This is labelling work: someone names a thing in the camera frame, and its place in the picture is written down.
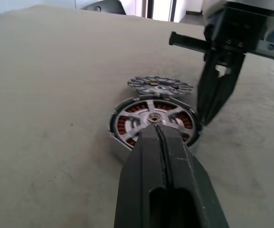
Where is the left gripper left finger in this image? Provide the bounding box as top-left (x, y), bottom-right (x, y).
top-left (114, 124), bottom-right (169, 228)

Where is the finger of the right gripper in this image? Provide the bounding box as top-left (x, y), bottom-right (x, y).
top-left (197, 49), bottom-right (220, 126)
top-left (207, 54), bottom-right (246, 125)

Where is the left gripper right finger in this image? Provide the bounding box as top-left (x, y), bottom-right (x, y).
top-left (157, 125), bottom-right (231, 228)

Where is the copper wound motor stator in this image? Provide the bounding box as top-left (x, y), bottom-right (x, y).
top-left (108, 95), bottom-right (204, 165)

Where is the silver spoked rotor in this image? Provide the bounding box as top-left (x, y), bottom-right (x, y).
top-left (115, 99), bottom-right (197, 146)

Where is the dark grey folding chair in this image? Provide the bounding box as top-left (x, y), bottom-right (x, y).
top-left (81, 0), bottom-right (126, 15)

